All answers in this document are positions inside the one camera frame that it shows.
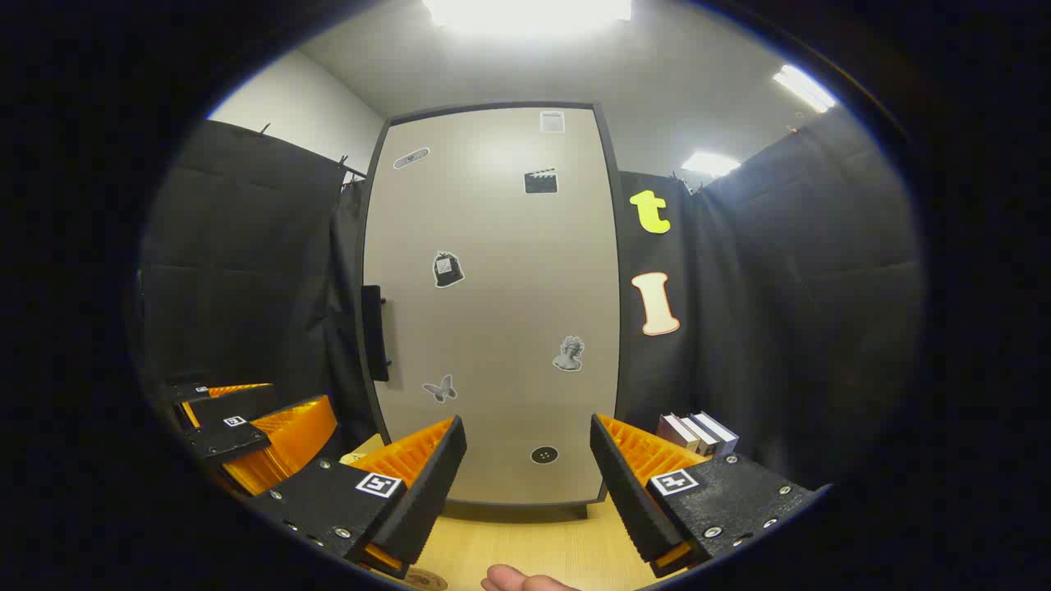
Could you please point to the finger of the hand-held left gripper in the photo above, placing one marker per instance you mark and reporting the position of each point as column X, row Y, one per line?
column 238, row 435
column 193, row 398

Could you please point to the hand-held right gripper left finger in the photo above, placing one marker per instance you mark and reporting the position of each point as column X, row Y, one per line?
column 427, row 501

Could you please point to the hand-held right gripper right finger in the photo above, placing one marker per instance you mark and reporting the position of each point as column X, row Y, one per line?
column 628, row 501

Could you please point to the round wooden coaster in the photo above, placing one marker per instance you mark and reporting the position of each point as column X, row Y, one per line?
column 425, row 581

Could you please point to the dark grey cabinet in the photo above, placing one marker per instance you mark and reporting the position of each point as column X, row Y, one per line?
column 517, row 510

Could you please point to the black backdrop cloth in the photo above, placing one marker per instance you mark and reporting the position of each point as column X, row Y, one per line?
column 238, row 271

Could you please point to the ceiling light panel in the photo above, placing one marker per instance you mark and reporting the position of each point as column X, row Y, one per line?
column 525, row 12
column 710, row 162
column 805, row 89

